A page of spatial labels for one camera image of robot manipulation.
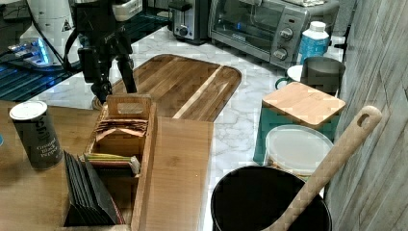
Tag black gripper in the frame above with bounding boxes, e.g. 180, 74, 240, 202
71, 0, 137, 104

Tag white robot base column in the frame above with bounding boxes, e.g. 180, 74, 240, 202
20, 0, 74, 67

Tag wooden tea bag organizer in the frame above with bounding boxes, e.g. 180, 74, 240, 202
63, 93, 157, 231

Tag brown tea bag packets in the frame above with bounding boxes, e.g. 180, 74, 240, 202
95, 119, 148, 141

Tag dark wooden cutting board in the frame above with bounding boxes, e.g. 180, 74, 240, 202
134, 54, 242, 122

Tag silver black toaster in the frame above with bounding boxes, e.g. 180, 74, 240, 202
168, 0, 212, 44

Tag green yellow tea bag packets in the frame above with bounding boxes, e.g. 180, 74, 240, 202
79, 153, 141, 175

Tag black pepper canister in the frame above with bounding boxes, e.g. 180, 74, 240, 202
9, 101, 63, 170

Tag black tea bag packets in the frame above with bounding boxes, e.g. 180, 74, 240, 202
64, 151, 125, 227

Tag silver toaster oven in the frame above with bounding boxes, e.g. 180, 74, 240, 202
209, 0, 340, 69

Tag white green mug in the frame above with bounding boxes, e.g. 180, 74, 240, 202
274, 64, 303, 90

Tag teal canister with bamboo lid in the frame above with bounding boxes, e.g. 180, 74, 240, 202
252, 82, 345, 165

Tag black utensil crock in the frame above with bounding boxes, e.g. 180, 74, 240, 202
210, 166, 333, 231

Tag white cloth on oven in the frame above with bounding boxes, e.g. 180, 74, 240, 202
283, 0, 326, 8

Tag white blue plastic bottle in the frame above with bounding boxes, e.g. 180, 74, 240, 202
297, 21, 329, 64

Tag clear plastic lidded container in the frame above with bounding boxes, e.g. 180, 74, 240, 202
265, 124, 333, 178

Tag grey metal cup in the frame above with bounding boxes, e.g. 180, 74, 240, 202
300, 57, 345, 96

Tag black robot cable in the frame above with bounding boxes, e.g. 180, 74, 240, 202
24, 0, 82, 73

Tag wooden spoon handle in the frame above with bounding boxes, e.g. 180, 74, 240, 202
262, 106, 382, 231

